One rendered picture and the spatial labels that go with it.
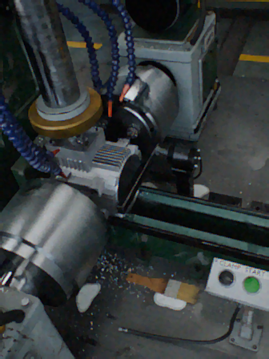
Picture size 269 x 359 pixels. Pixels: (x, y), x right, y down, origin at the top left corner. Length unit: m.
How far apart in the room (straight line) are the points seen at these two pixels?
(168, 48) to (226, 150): 0.41
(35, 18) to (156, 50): 0.57
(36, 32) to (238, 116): 0.97
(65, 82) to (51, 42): 0.10
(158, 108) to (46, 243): 0.53
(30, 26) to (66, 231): 0.42
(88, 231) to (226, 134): 0.80
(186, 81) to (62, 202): 0.65
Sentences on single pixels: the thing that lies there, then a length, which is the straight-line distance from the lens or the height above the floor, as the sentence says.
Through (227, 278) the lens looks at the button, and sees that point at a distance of 0.85.
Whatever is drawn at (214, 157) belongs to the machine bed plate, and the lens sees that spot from 1.47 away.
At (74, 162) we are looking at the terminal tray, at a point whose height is 1.10.
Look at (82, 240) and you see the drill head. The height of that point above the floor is 1.09.
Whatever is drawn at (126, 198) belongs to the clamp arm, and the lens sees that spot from 1.06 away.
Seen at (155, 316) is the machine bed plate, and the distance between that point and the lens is 1.12.
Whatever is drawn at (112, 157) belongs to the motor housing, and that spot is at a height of 1.11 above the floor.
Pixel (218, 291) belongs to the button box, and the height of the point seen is 1.05.
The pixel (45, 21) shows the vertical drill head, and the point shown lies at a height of 1.47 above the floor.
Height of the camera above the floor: 1.80
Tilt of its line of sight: 45 degrees down
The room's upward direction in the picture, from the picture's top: 11 degrees counter-clockwise
